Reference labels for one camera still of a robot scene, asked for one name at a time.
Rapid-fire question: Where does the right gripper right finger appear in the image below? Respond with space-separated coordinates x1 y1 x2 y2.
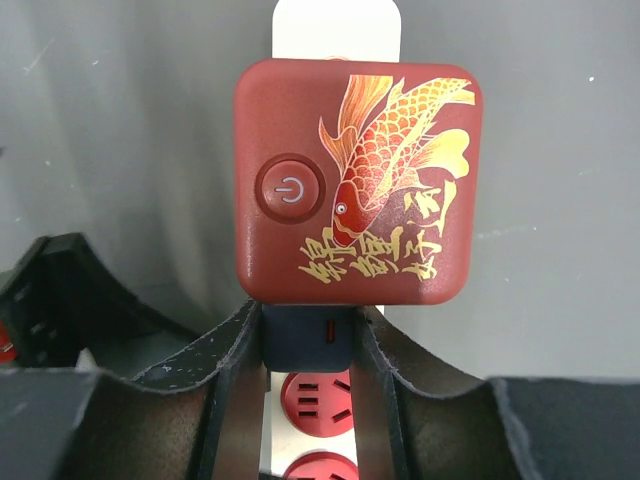
350 307 639 479

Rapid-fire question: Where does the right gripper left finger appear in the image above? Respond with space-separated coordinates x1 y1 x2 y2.
1 299 260 479

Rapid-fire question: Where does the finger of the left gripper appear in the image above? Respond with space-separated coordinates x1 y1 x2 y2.
1 232 198 368

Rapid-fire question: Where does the white red power strip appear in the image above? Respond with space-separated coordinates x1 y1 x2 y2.
260 1 402 479

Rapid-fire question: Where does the grey USB-C charger plug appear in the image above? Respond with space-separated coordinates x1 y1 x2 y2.
261 305 356 373

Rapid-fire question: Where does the red koi fish adapter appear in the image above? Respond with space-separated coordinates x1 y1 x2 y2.
233 59 483 305

